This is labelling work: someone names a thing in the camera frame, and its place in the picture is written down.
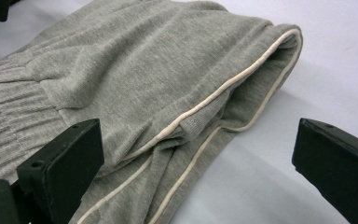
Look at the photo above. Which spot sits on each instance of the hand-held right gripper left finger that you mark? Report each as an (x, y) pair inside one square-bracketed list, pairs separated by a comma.
[(65, 168)]

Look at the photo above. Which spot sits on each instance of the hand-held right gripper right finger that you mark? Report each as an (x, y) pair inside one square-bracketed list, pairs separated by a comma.
[(341, 168)]

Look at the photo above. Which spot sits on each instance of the grey shorts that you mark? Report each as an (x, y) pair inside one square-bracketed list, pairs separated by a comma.
[(152, 62)]

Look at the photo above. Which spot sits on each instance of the white table sheet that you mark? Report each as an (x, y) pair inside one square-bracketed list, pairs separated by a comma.
[(323, 77)]

